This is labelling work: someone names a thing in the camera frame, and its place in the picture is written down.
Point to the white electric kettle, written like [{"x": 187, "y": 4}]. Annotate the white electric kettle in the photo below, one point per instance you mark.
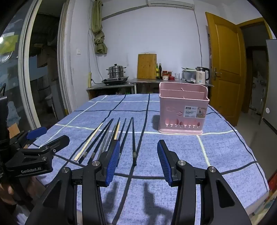
[{"x": 201, "y": 75}]

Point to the red lidded jar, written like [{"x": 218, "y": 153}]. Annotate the red lidded jar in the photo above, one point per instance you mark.
[{"x": 165, "y": 75}]

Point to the black induction cooker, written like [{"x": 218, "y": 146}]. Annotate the black induction cooker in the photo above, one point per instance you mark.
[{"x": 115, "y": 80}]

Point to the yellow wooden door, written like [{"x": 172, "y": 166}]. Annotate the yellow wooden door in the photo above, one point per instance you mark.
[{"x": 225, "y": 65}]

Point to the green oil bottle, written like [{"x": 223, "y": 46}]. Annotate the green oil bottle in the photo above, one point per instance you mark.
[{"x": 157, "y": 72}]

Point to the white rice cooker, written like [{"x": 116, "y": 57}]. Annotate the white rice cooker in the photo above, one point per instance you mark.
[{"x": 188, "y": 75}]

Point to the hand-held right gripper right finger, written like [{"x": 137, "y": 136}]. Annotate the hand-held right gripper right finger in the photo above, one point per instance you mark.
[{"x": 164, "y": 162}]

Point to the person's left hand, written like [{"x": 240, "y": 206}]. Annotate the person's left hand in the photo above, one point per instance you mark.
[{"x": 8, "y": 192}]

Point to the blue plaid tablecloth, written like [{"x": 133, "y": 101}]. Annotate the blue plaid tablecloth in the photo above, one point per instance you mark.
[{"x": 227, "y": 151}]

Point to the clear glass cup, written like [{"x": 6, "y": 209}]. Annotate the clear glass cup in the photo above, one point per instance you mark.
[{"x": 177, "y": 76}]

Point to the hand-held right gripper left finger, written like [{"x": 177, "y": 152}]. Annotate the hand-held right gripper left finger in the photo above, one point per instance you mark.
[{"x": 112, "y": 160}]

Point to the low metal table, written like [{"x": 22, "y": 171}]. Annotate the low metal table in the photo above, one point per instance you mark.
[{"x": 103, "y": 86}]

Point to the light wooden chopstick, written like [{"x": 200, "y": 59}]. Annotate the light wooden chopstick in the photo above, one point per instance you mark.
[
  {"x": 90, "y": 140},
  {"x": 116, "y": 133}
]

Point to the steel steamer pot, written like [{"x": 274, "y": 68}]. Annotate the steel steamer pot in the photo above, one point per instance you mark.
[{"x": 116, "y": 71}]

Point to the grey refrigerator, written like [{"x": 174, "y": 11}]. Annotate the grey refrigerator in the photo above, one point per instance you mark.
[{"x": 271, "y": 82}]

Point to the pink plastic utensil basket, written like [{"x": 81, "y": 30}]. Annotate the pink plastic utensil basket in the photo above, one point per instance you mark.
[{"x": 184, "y": 101}]

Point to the red round container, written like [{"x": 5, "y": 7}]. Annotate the red round container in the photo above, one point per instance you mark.
[{"x": 172, "y": 78}]

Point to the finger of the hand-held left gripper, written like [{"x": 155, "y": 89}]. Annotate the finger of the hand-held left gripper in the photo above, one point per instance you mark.
[
  {"x": 58, "y": 143},
  {"x": 36, "y": 132}
]

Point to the green tied curtain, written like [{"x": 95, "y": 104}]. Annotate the green tied curtain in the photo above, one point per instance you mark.
[{"x": 99, "y": 39}]

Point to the white air conditioner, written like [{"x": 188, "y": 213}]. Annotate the white air conditioner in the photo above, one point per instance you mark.
[{"x": 171, "y": 3}]

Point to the dark sauce bottle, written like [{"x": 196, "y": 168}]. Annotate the dark sauce bottle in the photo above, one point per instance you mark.
[{"x": 160, "y": 71}]

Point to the cream power strip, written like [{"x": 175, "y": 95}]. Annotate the cream power strip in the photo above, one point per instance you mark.
[{"x": 89, "y": 80}]

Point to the white sliding door frame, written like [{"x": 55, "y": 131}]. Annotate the white sliding door frame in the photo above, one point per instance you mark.
[{"x": 26, "y": 75}]

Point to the wooden cutting board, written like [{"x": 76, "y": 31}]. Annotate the wooden cutting board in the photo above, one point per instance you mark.
[{"x": 147, "y": 67}]

